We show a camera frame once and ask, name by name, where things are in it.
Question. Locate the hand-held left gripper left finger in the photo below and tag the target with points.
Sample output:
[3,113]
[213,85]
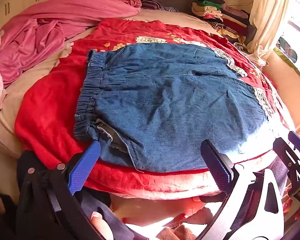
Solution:
[85,167]

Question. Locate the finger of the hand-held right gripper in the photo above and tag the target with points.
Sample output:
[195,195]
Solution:
[298,141]

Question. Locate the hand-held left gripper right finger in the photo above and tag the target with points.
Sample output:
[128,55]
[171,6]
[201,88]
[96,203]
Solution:
[216,166]

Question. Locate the blue denim pants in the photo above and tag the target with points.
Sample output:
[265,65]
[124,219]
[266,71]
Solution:
[165,100]

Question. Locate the person's left hand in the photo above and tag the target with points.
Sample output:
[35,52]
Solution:
[101,226]

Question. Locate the red floral blanket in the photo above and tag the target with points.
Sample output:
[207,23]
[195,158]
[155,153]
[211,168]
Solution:
[47,115]

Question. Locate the person's dark clothing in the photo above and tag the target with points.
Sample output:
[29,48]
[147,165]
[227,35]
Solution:
[5,230]

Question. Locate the window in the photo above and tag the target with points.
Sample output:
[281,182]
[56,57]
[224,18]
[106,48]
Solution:
[297,30]

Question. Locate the cream curtain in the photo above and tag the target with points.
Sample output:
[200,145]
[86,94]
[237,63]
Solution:
[267,10]

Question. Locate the pile of folded clothes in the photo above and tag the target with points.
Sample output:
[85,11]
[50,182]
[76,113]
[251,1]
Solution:
[227,20]

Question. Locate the pink bed sheet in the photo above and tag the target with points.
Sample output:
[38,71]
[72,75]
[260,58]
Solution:
[65,12]

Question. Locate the dark striped cloth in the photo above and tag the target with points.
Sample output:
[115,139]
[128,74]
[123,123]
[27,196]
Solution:
[152,5]

